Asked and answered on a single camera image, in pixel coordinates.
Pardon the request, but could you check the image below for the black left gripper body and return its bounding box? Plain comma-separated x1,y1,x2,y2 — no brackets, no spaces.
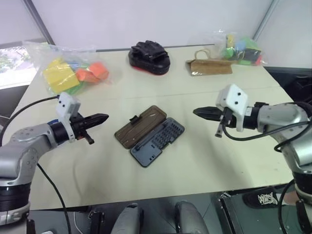
70,116,95,145

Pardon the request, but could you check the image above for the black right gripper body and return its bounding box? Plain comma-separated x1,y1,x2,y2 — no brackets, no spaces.
215,107,238,138

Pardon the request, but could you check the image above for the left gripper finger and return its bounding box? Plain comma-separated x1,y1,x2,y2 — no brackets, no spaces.
85,113,109,123
85,118,108,128

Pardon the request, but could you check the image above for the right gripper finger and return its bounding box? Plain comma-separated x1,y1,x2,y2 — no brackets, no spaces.
195,112,223,121
193,106,223,115

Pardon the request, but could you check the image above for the screwdriver bit case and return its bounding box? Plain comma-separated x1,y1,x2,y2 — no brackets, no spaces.
114,105,186,168

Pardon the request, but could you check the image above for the green foam block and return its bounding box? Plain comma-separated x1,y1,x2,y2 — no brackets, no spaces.
65,81,85,96

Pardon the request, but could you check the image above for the orange foam block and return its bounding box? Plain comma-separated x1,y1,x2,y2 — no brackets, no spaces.
87,61,109,81
76,68,98,85

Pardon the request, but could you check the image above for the yellow foam block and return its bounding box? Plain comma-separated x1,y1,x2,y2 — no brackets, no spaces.
43,58,80,95

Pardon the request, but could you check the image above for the clear bag of colourful toys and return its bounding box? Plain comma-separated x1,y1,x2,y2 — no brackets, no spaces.
211,28,268,68

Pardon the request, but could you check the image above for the clear bag of foam blocks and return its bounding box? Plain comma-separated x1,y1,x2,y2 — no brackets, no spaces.
22,40,116,96

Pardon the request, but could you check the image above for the black furniture beside table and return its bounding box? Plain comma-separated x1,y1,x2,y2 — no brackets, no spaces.
264,65,312,108

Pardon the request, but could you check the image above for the black padded boxing mitt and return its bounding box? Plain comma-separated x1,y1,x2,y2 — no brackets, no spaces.
126,40,171,77

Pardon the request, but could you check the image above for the black shoe with white print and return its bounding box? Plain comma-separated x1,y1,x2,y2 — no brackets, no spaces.
242,186,279,209

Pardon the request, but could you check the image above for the black metal box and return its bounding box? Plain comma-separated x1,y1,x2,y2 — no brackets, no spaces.
217,189,301,234

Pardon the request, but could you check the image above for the grey rounded robot leg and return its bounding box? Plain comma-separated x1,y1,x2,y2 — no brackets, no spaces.
175,200,208,234
111,203,145,234

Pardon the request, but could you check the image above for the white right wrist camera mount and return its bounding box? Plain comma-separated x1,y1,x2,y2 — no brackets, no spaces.
215,83,249,133

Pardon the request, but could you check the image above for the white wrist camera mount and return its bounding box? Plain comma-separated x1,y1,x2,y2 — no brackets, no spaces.
56,92,81,142
215,83,249,133

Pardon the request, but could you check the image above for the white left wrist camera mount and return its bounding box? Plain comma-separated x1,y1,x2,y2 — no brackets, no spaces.
56,92,81,142

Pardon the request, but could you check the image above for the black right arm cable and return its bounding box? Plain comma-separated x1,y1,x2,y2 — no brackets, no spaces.
223,120,312,153

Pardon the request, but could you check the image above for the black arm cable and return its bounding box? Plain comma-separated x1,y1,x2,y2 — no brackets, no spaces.
223,120,312,153
0,95,60,147

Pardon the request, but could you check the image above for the brown paper bag with handle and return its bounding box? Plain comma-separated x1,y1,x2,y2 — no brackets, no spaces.
186,48,234,78

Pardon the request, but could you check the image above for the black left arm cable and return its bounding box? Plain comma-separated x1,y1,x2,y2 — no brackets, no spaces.
0,95,60,147

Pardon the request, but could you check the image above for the black thin hanging cable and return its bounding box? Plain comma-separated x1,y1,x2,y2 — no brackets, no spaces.
36,162,72,234
278,178,297,234

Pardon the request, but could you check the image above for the black bracket under table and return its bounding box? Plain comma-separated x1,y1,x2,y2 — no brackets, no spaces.
88,210,106,234

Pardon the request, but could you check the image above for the grey window frame post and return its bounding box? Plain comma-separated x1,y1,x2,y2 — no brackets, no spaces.
25,0,56,46
253,0,281,42

